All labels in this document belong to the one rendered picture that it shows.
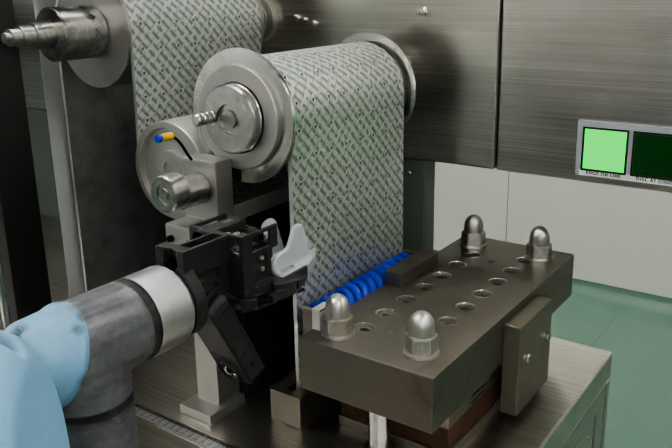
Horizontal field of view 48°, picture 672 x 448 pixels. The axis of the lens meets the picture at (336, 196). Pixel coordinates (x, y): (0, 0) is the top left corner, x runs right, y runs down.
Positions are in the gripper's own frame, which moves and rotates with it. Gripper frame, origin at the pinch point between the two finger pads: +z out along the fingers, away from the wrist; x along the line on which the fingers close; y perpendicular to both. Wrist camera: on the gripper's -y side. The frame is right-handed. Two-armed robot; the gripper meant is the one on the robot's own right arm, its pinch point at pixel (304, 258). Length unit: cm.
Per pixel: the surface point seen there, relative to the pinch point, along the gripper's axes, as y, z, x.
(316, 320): -4.8, -4.1, -4.7
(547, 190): -63, 263, 65
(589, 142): 10.4, 29.4, -22.1
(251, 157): 11.9, -3.4, 4.1
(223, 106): 17.4, -4.3, 7.0
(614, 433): -109, 158, 2
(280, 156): 12.3, -2.7, 0.6
